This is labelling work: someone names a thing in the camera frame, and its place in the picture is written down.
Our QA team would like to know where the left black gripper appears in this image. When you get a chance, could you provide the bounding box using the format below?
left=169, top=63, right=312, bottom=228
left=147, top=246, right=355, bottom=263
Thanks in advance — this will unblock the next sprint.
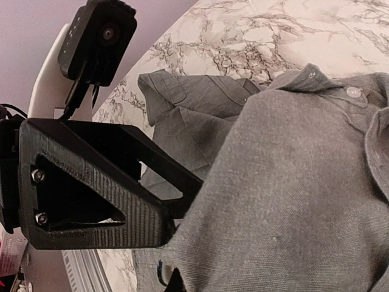
left=1, top=104, right=174, bottom=249

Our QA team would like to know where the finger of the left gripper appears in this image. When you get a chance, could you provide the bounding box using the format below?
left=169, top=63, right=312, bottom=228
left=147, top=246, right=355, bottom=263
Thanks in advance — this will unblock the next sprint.
left=63, top=120, right=203, bottom=219

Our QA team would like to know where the grey button-up shirt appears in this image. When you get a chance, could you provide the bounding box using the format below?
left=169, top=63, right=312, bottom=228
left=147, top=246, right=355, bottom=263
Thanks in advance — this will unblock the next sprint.
left=133, top=64, right=388, bottom=291

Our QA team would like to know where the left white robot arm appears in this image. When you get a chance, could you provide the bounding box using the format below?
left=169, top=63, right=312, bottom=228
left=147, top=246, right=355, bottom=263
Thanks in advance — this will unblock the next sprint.
left=1, top=26, right=202, bottom=249

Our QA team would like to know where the front aluminium rail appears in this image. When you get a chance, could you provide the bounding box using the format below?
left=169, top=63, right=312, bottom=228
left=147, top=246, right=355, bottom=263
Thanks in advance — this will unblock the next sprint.
left=61, top=249, right=112, bottom=292

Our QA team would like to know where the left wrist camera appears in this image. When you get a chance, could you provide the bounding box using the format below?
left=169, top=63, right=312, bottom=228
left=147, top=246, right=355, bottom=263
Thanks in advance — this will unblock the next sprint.
left=58, top=0, right=137, bottom=120

